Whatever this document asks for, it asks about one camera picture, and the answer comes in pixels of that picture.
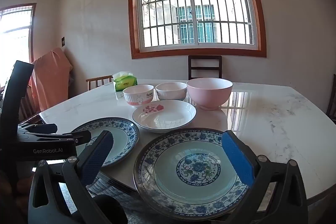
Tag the white bowl with blue stripes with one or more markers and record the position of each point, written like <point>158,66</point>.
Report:
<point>170,94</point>

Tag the plaid chair cushion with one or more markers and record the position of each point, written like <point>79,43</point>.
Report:
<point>110,187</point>

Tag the green tissue pack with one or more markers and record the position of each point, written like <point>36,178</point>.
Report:
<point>126,83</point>

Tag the light wooden chair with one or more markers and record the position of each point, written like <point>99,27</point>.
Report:
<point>99,78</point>

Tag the black wall switch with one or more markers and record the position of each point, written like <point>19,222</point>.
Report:
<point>63,41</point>

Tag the white bowl with pink print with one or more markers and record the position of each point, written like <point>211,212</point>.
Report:
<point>136,98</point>

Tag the dark wooden chair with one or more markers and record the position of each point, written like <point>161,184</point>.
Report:
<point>204,58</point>
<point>332,103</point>
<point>26,108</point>

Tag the person's left hand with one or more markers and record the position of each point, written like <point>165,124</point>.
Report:
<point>21,195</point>

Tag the white plate with pink flowers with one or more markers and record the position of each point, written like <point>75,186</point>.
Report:
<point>170,119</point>

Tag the large wooden framed window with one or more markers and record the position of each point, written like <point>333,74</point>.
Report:
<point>195,53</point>

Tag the narrow wooden framed window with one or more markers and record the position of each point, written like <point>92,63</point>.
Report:
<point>15,37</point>

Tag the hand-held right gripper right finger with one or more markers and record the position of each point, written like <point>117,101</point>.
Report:
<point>237,158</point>

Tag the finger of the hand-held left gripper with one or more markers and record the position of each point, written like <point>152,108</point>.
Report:
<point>39,128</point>
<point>78,138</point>

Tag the large pink bowl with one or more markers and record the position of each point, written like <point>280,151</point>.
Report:
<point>210,100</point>

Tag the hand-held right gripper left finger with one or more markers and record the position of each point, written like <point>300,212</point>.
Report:
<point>97,158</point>

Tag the small blue patterned plate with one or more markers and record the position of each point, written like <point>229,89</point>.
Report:
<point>119,132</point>

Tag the large blue patterned plate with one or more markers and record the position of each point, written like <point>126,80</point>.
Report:
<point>198,167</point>

